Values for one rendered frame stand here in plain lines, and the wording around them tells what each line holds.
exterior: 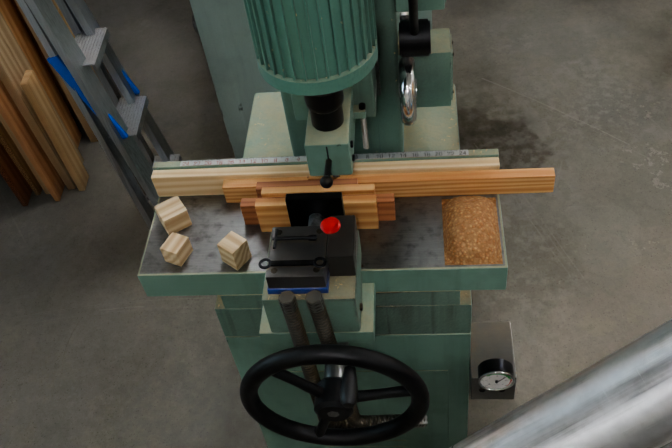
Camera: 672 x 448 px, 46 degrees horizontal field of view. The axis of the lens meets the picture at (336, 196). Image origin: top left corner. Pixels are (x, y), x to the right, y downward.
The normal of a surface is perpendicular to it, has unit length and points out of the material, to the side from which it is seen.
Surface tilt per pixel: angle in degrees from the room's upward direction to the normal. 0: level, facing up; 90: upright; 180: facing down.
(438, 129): 0
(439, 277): 90
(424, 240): 0
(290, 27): 90
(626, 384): 36
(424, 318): 90
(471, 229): 13
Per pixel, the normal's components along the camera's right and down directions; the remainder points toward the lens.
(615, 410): -0.54, -0.14
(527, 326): -0.11, -0.67
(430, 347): -0.05, 0.74
